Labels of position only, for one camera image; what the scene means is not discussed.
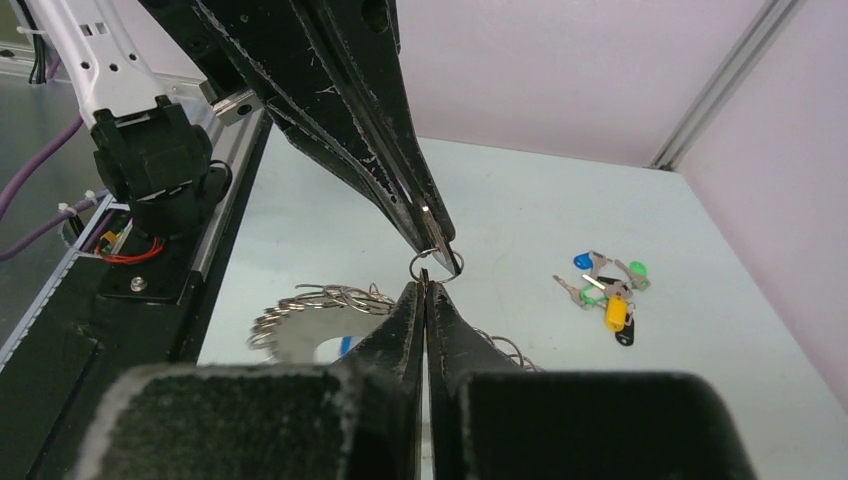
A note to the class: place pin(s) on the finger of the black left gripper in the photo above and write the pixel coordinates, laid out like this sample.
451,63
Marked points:
261,46
357,46

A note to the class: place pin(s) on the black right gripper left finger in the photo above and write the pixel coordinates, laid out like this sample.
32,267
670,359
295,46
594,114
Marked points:
357,418

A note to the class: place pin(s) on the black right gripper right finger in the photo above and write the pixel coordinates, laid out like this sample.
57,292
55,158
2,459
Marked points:
492,419

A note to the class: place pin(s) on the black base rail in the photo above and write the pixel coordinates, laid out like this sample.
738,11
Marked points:
79,341

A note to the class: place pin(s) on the aluminium corner frame post right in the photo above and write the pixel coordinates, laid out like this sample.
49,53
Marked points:
754,42

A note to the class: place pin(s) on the pile of removed keys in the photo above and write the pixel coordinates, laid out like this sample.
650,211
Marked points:
610,285

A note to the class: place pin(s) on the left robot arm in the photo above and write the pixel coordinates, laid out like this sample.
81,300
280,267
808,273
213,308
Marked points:
147,153

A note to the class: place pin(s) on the blue key tag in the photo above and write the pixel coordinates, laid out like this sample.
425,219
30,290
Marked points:
347,343

